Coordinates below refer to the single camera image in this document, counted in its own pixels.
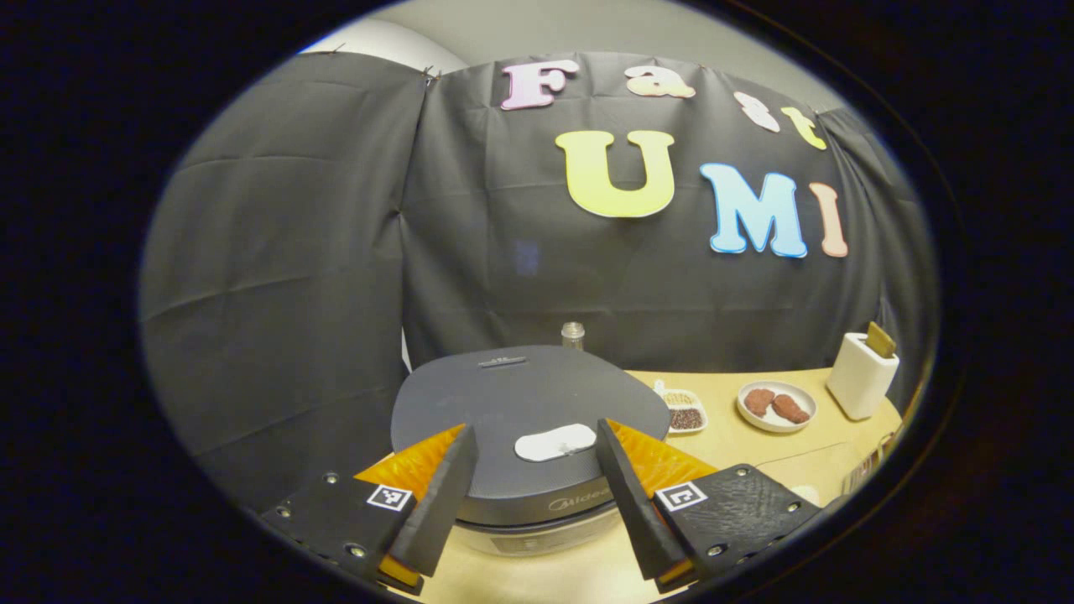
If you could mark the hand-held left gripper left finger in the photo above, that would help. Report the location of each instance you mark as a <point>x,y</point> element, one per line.
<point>436,512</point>

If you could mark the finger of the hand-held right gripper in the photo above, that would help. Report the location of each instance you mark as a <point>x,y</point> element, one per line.
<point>864,480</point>

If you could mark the grey rice cooker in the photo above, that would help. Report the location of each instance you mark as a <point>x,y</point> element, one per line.
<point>520,394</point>

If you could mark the red meat piece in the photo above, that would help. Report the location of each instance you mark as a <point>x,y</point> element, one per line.
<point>791,408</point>
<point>759,402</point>

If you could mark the white divided bean dish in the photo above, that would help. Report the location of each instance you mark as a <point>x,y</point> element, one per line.
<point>684,415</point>

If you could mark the white chopstick holder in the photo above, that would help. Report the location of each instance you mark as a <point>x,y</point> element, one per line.
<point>857,382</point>

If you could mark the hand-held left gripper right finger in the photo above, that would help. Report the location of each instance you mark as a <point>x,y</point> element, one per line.
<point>631,503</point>

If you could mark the white round plate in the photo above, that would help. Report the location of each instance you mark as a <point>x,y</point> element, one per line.
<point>784,426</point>

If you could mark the small clear bottle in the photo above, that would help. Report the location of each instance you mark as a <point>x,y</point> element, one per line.
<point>572,335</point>

